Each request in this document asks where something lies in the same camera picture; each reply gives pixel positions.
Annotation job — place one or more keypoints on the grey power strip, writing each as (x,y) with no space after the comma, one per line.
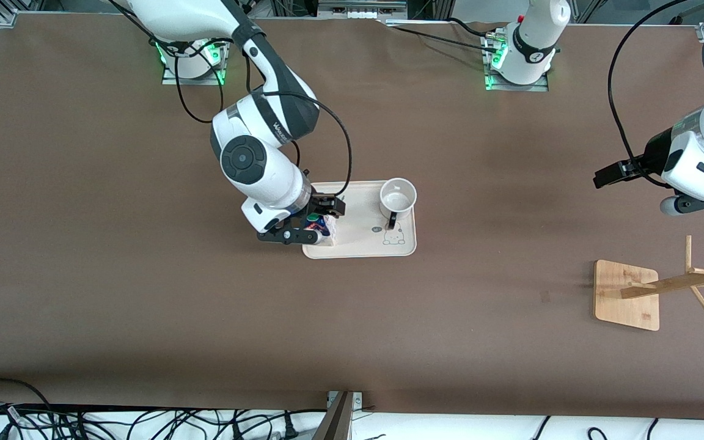
(361,7)

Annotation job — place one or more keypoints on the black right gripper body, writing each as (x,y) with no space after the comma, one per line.
(321,205)

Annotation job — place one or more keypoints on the wooden mug rack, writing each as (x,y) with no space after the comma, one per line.
(627,296)

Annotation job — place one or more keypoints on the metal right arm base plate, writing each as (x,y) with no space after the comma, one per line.
(172,79)

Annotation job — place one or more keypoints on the cream rabbit print tray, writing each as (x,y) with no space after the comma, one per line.
(358,241)

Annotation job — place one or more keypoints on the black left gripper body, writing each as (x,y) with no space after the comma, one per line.
(650,157)

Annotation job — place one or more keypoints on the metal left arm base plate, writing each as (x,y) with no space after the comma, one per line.
(541,87)

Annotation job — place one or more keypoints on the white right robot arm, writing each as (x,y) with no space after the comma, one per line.
(260,177)

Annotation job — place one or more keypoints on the grey metal post with bracket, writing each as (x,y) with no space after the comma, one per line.
(337,421)

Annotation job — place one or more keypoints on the blue white milk carton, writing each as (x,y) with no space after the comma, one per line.
(326,233)

